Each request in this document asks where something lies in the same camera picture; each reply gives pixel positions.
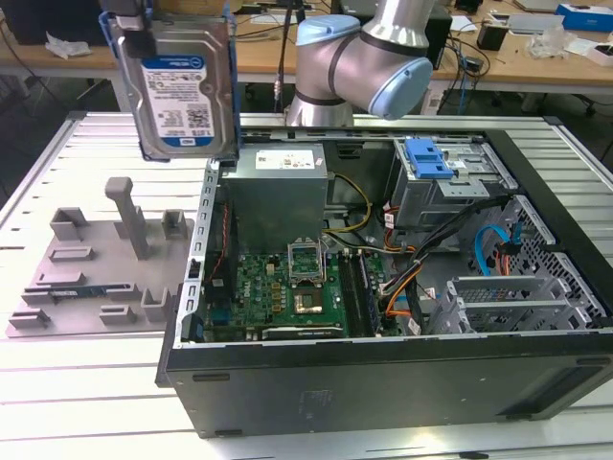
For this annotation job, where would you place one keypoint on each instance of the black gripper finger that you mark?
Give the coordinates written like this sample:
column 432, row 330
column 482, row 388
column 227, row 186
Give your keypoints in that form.
column 141, row 43

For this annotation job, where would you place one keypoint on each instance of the hard disk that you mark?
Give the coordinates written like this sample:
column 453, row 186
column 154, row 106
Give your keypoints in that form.
column 177, row 96

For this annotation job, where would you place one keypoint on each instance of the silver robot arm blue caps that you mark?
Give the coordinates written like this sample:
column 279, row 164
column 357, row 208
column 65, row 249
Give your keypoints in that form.
column 335, row 57

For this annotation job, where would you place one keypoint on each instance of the grey metal disk bay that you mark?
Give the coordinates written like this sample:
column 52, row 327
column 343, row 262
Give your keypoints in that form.
column 503, row 292

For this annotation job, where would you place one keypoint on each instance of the wooden desk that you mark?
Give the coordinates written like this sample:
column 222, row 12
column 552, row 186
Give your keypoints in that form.
column 72, row 62

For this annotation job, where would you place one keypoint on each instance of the white plastic bag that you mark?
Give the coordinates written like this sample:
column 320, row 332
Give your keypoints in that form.
column 67, row 47

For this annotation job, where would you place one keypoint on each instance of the large black box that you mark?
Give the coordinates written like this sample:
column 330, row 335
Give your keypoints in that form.
column 57, row 21

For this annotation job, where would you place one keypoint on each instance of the grey power supply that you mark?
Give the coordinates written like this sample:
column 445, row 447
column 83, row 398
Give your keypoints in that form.
column 273, row 201

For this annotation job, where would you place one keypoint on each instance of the grey parts rack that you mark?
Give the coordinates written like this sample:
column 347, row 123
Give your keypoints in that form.
column 96, row 268

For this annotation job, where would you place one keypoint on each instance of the RAM stick on rack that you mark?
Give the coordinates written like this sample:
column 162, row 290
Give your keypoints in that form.
column 76, row 291

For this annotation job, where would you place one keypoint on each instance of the green motherboard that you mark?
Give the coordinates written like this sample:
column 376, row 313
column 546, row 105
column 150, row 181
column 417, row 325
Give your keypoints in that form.
column 268, row 287

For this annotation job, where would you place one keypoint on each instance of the blue plastic drive latch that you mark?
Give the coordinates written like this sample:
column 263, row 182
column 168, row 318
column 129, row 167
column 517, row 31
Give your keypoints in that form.
column 426, row 158

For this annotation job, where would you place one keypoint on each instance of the CPU socket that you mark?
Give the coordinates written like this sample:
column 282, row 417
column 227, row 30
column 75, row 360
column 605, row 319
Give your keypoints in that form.
column 309, row 301

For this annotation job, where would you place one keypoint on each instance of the graphics card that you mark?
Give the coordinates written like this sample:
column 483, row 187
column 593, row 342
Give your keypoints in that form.
column 301, row 331

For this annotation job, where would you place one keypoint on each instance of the grey optical drive cage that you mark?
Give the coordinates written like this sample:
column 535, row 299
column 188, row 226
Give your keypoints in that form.
column 431, row 201

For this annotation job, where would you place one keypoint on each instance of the RAM stick in slot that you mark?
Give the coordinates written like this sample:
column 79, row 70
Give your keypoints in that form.
column 371, row 297

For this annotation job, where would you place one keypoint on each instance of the grey flat box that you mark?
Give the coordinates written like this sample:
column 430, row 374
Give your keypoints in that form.
column 534, row 23

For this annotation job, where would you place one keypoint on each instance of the black PC case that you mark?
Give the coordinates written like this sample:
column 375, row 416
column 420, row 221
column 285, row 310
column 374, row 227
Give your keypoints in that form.
column 335, row 393

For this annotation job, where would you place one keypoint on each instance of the clear plastic bag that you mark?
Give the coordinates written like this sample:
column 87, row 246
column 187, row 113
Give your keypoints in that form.
column 551, row 43

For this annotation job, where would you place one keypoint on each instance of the blue cardboard box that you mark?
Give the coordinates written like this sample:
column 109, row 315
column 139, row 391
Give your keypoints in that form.
column 586, row 16

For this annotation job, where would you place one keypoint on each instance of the white box black insert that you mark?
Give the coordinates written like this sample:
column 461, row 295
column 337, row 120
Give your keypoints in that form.
column 594, row 50

